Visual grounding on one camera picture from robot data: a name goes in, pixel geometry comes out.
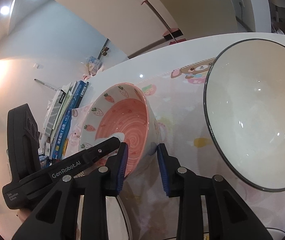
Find pink strawberry bowl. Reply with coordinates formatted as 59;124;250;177
79;83;160;176

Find white bowl black rim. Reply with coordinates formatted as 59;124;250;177
203;38;285;192

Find white plate black rim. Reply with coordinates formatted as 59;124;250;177
77;194;133;240

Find stack of books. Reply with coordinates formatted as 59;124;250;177
38;80;90;168

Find pink cartoon table mat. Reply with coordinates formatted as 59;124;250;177
67;42;285;240

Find red broom with dustpan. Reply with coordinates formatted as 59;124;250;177
141;0;186;45

